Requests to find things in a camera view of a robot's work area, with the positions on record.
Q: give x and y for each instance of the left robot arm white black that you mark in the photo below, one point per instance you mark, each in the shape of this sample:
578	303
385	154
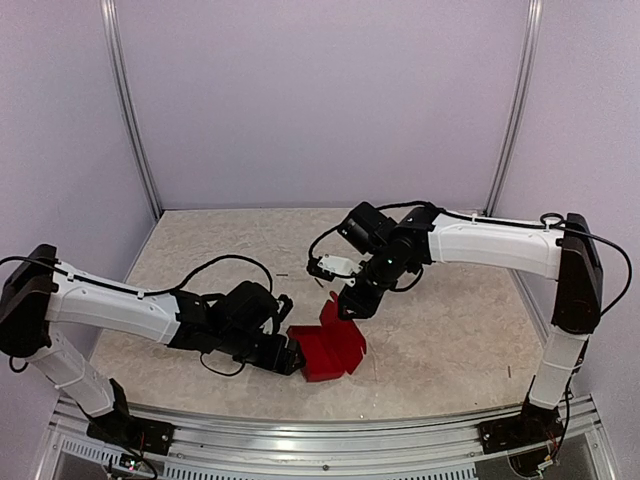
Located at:
43	293

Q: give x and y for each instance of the front aluminium rail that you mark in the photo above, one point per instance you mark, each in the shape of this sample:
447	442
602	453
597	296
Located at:
209	446

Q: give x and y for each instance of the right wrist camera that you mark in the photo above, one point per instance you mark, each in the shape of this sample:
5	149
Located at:
330	267

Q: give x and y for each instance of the left aluminium frame post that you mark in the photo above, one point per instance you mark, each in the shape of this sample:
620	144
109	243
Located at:
117	60

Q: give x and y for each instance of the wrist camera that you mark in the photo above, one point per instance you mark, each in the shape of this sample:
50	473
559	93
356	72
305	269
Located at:
330	267
284	307

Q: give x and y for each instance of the aluminium frame post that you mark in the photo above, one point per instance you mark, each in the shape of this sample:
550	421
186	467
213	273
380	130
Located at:
517	106
117	60

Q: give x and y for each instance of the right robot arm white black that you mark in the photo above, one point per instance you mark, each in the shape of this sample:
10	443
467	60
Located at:
561	251

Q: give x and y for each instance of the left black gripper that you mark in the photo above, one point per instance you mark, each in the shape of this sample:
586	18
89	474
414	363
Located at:
272	361

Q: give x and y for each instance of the right aluminium frame post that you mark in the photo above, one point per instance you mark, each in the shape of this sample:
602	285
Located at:
517	106

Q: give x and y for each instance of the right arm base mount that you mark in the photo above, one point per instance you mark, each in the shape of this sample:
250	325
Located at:
517	431

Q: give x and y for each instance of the red paper box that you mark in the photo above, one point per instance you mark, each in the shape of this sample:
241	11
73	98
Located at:
332	348

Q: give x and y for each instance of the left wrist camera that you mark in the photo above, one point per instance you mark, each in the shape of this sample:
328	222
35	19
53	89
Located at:
284	307

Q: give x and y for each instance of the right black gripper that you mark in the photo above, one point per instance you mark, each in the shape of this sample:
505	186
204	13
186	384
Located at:
361	306

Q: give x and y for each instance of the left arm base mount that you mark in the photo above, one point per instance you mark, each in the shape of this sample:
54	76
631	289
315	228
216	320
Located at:
141	434

